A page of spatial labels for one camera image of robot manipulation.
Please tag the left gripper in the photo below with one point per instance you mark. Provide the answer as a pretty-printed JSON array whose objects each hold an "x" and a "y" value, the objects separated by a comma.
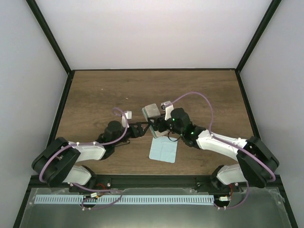
[{"x": 138, "y": 128}]

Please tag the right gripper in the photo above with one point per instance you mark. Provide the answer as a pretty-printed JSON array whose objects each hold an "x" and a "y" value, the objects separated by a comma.
[{"x": 160, "y": 122}]

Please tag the grey glasses case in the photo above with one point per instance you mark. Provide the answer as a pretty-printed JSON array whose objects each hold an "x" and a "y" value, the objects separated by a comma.
[{"x": 151, "y": 113}]

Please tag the light blue cleaning cloth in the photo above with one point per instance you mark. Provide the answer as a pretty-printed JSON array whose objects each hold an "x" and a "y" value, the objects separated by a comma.
[{"x": 163, "y": 149}]

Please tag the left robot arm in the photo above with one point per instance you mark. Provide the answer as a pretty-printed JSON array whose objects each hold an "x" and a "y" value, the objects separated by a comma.
[{"x": 56, "y": 164}]

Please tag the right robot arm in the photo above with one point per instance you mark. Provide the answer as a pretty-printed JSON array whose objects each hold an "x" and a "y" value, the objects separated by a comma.
[{"x": 256, "y": 164}]

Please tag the clear plastic sheet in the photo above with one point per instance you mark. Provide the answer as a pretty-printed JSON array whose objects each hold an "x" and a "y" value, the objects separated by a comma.
[{"x": 256, "y": 208}]

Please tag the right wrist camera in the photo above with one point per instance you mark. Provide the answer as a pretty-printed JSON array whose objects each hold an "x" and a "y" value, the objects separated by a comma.
[{"x": 167, "y": 107}]

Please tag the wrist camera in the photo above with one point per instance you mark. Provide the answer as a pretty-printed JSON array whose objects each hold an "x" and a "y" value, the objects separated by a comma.
[
  {"x": 167, "y": 107},
  {"x": 125, "y": 118}
]

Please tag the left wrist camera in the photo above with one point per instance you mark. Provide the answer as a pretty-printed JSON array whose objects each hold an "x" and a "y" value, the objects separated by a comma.
[{"x": 125, "y": 118}]

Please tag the black aluminium frame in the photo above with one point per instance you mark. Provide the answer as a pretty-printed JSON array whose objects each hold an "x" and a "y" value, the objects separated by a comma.
[{"x": 144, "y": 88}]

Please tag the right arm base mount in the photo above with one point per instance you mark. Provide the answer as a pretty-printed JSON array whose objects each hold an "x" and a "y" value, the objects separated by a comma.
[{"x": 213, "y": 185}]

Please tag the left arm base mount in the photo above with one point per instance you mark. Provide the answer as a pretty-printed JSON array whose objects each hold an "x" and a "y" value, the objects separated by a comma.
[{"x": 97, "y": 183}]

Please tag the light blue slotted cable duct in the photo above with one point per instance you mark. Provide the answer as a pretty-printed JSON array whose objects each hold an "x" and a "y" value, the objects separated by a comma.
[{"x": 127, "y": 199}]

